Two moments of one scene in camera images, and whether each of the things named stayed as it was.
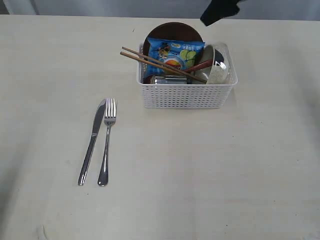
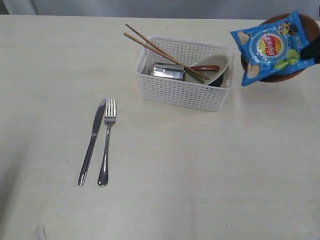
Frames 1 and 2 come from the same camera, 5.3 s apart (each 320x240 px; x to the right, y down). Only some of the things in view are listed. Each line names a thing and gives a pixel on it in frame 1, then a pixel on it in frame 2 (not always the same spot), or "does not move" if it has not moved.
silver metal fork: (110, 115) does not move
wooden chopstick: (162, 66) to (165, 58)
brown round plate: (172, 31) to (275, 77)
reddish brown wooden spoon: (206, 63) to (206, 67)
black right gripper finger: (218, 9) to (311, 50)
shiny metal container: (170, 79) to (167, 70)
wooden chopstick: (157, 62) to (167, 51)
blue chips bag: (180, 54) to (272, 47)
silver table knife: (96, 125) does not move
